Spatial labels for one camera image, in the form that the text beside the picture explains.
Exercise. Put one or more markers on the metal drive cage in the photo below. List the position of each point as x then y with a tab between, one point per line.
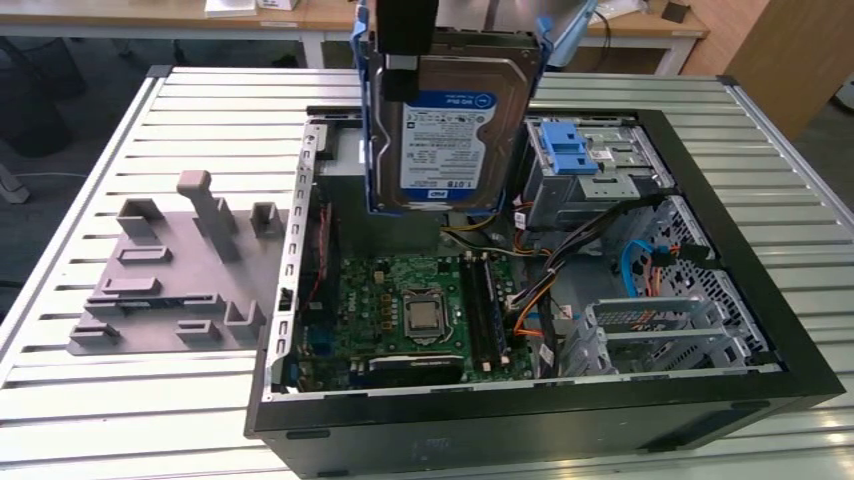
568	200

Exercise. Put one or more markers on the grey parts rack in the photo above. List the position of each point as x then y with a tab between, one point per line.
181	280

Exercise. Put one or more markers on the hard disk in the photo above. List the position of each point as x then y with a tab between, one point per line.
454	150

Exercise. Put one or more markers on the grey power supply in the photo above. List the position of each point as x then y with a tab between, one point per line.
348	225

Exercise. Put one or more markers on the blue plastic latch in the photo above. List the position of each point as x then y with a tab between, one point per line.
568	150

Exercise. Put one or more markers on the white box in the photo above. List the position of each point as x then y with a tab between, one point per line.
230	7

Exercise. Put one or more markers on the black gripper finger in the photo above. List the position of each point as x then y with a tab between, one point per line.
408	27

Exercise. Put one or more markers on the CPU socket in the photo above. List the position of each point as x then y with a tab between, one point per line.
425	294

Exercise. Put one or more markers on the silver CPU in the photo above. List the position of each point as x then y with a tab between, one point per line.
425	317

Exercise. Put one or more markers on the black graphics card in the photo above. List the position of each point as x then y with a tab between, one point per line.
414	369

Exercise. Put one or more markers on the wooden desk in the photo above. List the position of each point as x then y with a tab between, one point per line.
167	22

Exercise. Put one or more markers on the RAM stick with blue label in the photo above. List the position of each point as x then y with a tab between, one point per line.
497	310

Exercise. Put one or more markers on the dark office chair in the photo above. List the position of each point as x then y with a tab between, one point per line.
41	90

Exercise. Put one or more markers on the black PC case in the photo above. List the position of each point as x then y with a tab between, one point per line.
468	430

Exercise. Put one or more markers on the metal disk bay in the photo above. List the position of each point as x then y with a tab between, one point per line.
668	334

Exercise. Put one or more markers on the green motherboard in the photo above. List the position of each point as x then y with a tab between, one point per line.
364	280

